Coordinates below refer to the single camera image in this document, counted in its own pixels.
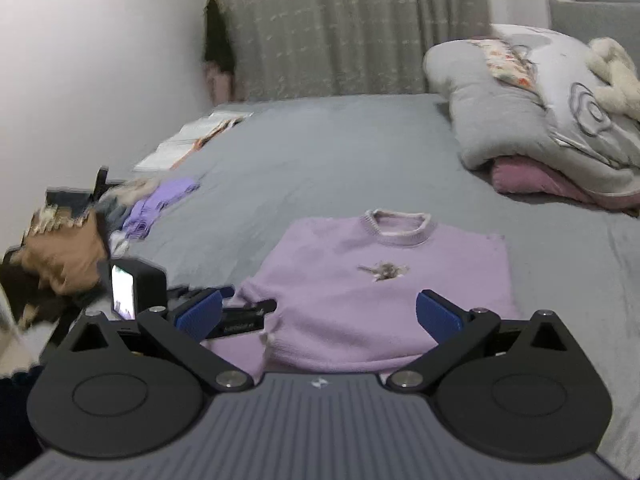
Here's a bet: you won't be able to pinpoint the small purple garment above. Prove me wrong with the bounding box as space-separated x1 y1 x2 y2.
121 176 201 241

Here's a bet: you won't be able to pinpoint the grey star curtain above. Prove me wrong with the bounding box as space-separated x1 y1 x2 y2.
217 0 493 101

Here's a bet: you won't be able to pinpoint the floral cloth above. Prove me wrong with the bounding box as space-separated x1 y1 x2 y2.
467 37 538 92

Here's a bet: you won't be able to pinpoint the pink hanging garment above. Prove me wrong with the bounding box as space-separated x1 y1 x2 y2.
205 62 236 103

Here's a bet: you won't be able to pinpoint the grey duvet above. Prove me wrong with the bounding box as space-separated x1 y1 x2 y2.
422 37 640 211

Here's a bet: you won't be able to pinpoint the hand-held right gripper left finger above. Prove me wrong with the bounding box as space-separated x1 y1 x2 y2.
64 289 254 391

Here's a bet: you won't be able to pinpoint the dark hanging garment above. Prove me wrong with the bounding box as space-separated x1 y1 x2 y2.
202 0 237 75

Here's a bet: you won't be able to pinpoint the grey bed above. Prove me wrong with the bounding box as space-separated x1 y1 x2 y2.
50 92 640 480

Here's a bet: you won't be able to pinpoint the dark grey pillow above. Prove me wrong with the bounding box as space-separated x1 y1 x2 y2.
546 0 640 46

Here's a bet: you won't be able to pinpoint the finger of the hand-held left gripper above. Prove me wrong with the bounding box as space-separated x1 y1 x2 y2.
212 298 278 337
167 285 236 306

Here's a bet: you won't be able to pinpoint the pink blanket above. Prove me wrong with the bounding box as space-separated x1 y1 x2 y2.
490 156 640 211

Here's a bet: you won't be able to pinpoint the lilac knit sweater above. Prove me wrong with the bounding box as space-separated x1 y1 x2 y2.
202 209 523 378

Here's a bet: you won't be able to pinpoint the printed white pillow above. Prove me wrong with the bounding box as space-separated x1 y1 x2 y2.
492 22 640 171

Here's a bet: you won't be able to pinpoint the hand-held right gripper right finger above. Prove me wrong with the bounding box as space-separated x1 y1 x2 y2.
386 289 577 393

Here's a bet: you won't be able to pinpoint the cream plush toy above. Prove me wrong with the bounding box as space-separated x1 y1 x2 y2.
586 37 640 121

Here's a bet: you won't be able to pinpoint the beige brown garment pile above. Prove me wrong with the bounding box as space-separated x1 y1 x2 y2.
0 177 161 328

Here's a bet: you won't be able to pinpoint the open books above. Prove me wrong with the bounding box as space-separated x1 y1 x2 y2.
134 111 255 172

